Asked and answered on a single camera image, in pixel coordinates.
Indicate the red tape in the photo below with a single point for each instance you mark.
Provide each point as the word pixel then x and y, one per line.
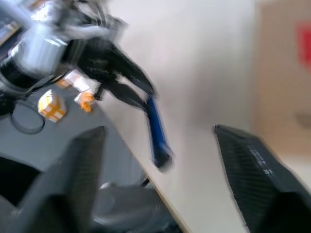
pixel 305 41

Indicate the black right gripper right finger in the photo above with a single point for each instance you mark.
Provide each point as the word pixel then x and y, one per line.
pixel 267 194

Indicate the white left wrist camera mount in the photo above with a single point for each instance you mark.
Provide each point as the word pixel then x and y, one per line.
pixel 85 30

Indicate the grey rounded robot body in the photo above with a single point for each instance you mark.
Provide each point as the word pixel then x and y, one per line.
pixel 131 208

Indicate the brown cardboard box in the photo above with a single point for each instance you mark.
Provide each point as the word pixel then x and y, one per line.
pixel 277 85

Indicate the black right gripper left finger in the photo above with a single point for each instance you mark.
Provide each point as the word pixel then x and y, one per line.
pixel 65 184

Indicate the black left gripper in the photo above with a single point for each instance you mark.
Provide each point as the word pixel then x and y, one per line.
pixel 97 58

